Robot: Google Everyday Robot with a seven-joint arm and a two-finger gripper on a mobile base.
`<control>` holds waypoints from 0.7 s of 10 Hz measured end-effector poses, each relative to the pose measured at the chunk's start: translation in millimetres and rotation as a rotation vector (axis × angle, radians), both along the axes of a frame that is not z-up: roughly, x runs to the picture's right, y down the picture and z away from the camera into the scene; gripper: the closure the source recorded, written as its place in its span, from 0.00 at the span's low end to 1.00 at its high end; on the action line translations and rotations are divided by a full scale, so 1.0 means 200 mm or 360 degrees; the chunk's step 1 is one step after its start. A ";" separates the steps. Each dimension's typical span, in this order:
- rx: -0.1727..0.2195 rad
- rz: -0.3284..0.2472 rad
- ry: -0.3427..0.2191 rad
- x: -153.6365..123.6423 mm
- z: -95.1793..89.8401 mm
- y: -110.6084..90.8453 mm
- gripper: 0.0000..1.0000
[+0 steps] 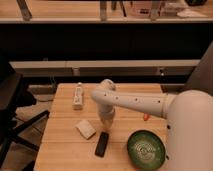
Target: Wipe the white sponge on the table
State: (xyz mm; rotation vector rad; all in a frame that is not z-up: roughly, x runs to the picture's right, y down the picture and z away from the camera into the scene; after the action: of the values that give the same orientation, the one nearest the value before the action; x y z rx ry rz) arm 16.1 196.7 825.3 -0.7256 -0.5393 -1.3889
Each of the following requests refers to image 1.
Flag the black office chair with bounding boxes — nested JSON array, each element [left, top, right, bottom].
[[0, 59, 49, 168]]

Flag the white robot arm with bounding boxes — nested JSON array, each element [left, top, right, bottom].
[[91, 79, 213, 171]]

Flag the small orange object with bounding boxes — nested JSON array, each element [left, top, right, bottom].
[[143, 114, 149, 121]]

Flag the white cloth on shelf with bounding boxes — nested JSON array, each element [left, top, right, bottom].
[[177, 9, 204, 18]]

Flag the black rectangular phone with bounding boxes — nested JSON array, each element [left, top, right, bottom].
[[95, 132, 109, 157]]

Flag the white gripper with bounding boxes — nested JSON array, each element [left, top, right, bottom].
[[99, 110, 115, 131]]

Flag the green ceramic bowl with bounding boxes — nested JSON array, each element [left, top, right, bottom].
[[127, 130, 166, 171]]

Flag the white sponge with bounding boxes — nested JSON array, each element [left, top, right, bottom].
[[75, 120, 96, 139]]

